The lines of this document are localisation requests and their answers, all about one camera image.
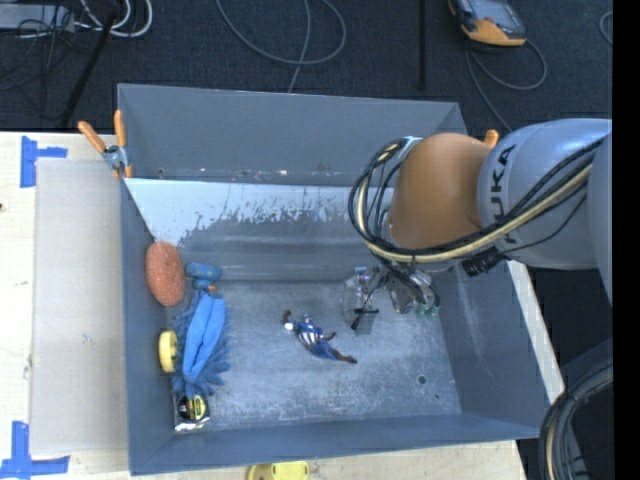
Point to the black and yellow tape measure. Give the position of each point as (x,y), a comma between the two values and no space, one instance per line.
(192,409)

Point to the blue spotted toy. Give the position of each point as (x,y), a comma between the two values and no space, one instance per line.
(202,271)

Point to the grey metal bin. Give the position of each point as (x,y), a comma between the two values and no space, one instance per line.
(350,388)

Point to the blue superhero toy figure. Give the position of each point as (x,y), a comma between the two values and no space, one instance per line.
(312,337)

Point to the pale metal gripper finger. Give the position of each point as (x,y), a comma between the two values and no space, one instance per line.
(366,324)
(356,293)

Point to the blue fringed duster mitt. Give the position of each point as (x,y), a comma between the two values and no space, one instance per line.
(202,338)

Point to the pale flat board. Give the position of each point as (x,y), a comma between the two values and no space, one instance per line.
(75,293)

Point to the orange-brown round scrubber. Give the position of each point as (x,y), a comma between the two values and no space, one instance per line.
(165,274)

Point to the yellow round wheel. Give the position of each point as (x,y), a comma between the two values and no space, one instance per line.
(167,350)

